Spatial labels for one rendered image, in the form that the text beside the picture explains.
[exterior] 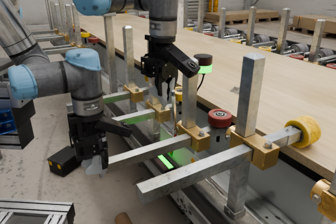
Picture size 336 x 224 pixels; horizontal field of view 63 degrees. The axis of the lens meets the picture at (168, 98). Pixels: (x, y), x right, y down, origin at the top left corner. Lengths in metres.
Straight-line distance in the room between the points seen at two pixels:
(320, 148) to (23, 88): 0.76
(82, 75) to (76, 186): 1.53
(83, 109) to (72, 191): 1.44
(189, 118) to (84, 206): 1.21
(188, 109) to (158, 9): 0.34
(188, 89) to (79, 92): 0.35
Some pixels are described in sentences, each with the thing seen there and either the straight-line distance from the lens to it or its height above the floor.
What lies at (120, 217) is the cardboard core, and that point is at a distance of 1.74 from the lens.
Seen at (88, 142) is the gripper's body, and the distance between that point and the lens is 0.72.
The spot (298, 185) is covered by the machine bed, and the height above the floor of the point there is 0.75.
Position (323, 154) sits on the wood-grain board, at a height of 0.90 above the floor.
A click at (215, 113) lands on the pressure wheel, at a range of 0.96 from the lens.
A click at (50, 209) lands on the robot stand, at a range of 1.66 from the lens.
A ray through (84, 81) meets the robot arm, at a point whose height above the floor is 1.12.
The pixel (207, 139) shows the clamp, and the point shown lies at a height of 0.86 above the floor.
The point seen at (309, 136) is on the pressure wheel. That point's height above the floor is 0.95.
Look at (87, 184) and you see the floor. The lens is 2.11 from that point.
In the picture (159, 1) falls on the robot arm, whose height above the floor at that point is 1.28.
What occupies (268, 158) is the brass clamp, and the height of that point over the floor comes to 0.95.
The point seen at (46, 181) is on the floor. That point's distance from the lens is 2.23.
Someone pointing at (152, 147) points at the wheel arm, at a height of 0.86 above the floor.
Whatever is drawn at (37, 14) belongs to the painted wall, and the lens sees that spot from 8.69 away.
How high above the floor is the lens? 1.33
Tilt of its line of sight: 24 degrees down
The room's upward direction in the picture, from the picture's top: straight up
